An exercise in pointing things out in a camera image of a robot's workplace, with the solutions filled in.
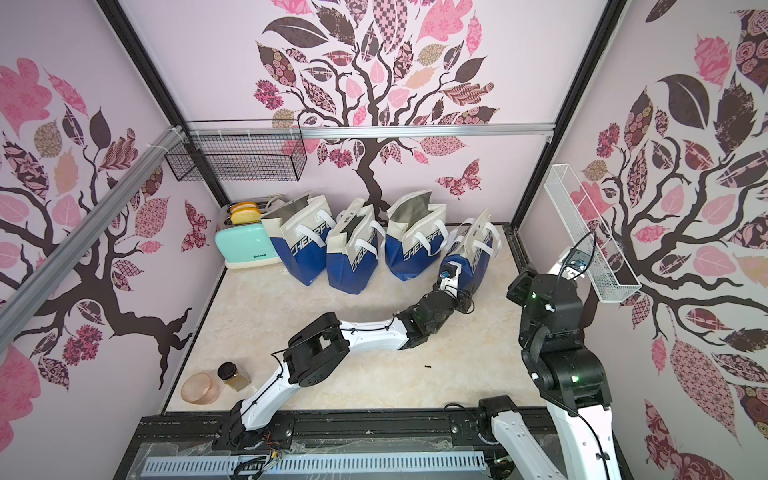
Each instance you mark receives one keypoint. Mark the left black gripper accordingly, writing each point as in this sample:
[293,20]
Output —
[463,300]

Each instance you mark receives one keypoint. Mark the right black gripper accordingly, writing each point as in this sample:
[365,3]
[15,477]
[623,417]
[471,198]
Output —
[522,287]

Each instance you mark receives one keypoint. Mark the blue beige takeout bag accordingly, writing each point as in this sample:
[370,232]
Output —
[473,244]
[416,234]
[298,231]
[354,247]

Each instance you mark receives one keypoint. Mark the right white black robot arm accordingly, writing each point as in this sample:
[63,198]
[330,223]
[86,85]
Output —
[568,376]

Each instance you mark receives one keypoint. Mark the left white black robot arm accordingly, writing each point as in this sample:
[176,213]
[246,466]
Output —
[315,352]

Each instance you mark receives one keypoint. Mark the mint green toaster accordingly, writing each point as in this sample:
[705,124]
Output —
[244,246]

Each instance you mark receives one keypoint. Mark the yellow toast slice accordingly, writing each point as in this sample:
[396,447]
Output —
[246,215]

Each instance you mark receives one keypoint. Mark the orange toast slice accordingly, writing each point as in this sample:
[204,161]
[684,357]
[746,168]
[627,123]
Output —
[243,206]

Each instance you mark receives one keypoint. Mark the pink translucent bowl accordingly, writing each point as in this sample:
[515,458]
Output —
[200,389]

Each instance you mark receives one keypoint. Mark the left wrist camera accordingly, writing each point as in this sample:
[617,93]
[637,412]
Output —
[449,276]

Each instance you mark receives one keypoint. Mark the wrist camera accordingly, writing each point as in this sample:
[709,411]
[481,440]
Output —
[576,264]
[449,276]

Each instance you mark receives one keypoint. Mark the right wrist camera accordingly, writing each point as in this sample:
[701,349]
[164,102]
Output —
[576,264]

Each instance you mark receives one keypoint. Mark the white wire wall basket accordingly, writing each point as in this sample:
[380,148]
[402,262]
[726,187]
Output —
[612,279]

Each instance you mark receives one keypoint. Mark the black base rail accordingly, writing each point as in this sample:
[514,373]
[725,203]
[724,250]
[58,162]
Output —
[313,428]

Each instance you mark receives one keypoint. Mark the aluminium rail back wall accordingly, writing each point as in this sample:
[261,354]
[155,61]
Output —
[408,131]

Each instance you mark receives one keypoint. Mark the aluminium rail wall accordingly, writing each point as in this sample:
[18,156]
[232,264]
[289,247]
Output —
[408,131]
[31,295]

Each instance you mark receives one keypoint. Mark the black wire wall basket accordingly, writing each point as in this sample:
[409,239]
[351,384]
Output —
[270,152]

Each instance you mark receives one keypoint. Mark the white slotted cable duct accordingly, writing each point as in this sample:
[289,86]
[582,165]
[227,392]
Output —
[314,466]

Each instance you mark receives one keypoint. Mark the aluminium rail left wall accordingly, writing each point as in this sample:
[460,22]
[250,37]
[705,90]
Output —
[31,295]

